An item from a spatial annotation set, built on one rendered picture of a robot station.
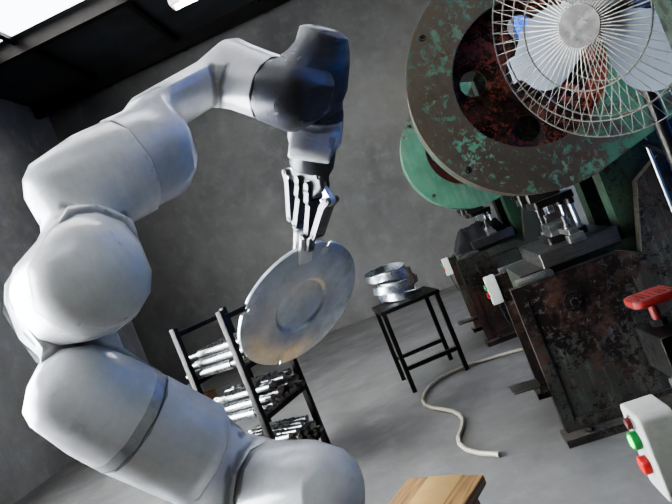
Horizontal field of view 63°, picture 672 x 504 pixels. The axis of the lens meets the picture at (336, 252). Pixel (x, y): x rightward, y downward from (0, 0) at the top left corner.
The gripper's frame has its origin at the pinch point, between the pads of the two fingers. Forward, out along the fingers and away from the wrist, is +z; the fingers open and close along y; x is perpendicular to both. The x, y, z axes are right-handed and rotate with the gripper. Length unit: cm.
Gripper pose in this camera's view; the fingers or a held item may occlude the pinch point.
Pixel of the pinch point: (303, 246)
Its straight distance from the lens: 101.3
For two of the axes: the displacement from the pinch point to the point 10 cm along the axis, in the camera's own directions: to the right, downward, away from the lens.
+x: -7.5, 3.0, -5.9
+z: -1.2, 8.1, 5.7
